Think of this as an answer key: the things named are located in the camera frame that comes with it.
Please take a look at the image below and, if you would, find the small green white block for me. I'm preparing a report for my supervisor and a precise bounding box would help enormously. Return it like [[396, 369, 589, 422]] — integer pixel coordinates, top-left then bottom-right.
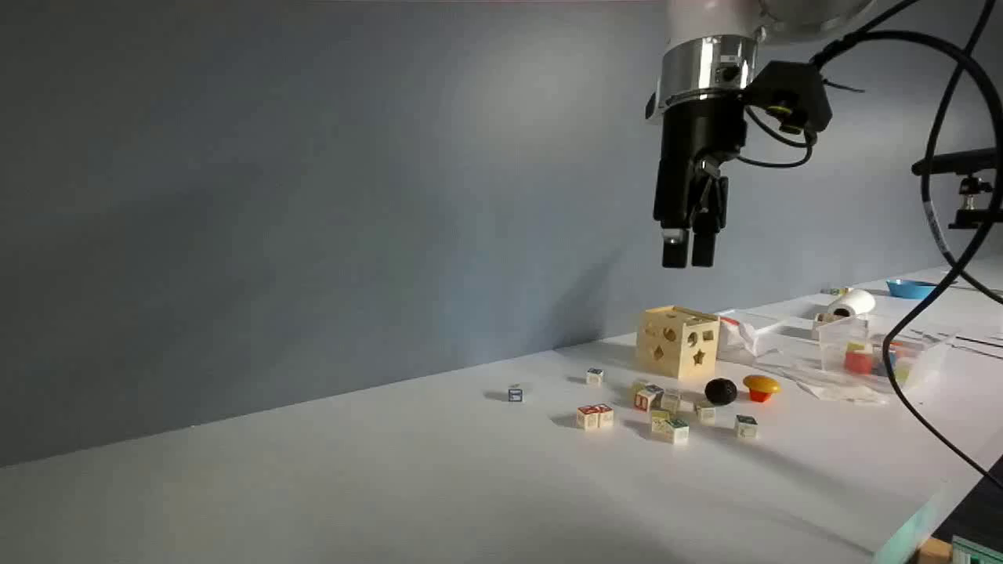
[[732, 413, 759, 442]]

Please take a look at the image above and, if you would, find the small grey toy block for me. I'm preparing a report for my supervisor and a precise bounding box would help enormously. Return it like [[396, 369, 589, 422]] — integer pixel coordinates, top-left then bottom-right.
[[504, 385, 526, 403]]

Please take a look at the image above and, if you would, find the black round object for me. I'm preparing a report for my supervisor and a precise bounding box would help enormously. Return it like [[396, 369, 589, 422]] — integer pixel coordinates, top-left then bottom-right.
[[705, 379, 736, 403]]

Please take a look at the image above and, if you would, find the wooden shape sorter cube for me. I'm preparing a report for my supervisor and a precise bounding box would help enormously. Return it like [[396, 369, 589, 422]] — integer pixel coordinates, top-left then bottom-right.
[[632, 303, 722, 381]]

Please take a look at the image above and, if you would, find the small wooden toy block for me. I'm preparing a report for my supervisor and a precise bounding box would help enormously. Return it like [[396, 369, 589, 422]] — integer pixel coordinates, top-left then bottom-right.
[[693, 403, 716, 426]]

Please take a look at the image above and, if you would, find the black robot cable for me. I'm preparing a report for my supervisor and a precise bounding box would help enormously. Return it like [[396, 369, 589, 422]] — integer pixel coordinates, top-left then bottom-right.
[[741, 0, 1003, 496]]

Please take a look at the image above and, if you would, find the black camera stand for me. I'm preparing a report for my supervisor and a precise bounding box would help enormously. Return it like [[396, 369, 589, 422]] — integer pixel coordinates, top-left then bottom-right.
[[912, 146, 1001, 230]]

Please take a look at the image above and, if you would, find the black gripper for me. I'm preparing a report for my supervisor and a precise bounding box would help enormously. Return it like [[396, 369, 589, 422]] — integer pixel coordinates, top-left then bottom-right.
[[650, 101, 747, 270]]

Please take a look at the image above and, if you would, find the red white packet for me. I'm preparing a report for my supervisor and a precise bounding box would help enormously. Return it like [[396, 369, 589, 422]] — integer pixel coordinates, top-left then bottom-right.
[[716, 310, 779, 357]]

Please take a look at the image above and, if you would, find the clear plastic container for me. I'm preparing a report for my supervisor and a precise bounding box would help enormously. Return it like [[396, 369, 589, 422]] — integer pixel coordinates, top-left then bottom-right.
[[810, 319, 921, 375]]

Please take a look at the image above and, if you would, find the red white toy block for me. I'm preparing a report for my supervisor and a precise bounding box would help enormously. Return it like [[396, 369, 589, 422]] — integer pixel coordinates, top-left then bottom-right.
[[576, 403, 615, 429]]

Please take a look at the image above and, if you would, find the multicolour toy block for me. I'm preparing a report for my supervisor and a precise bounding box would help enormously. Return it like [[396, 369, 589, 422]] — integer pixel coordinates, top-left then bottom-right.
[[630, 385, 664, 409]]

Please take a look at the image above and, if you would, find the white cylindrical object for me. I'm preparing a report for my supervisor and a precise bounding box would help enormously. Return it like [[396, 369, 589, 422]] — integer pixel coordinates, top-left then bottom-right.
[[817, 288, 875, 321]]

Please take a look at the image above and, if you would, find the small white toy block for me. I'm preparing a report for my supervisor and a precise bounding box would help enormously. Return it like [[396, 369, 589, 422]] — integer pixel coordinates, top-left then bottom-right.
[[586, 367, 605, 387]]

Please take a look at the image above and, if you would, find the green white toy block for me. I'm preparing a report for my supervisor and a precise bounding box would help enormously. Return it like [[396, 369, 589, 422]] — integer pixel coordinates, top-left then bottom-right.
[[649, 418, 688, 445]]

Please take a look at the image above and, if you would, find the blue bowl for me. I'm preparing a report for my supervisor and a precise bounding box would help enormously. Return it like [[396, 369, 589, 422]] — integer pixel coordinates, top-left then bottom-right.
[[888, 280, 933, 302]]

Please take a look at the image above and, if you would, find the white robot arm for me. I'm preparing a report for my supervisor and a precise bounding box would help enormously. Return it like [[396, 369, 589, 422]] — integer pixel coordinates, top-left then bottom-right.
[[646, 0, 872, 270]]

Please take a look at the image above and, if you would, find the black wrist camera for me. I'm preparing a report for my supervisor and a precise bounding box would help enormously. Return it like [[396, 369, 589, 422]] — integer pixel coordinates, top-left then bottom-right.
[[747, 59, 831, 134]]

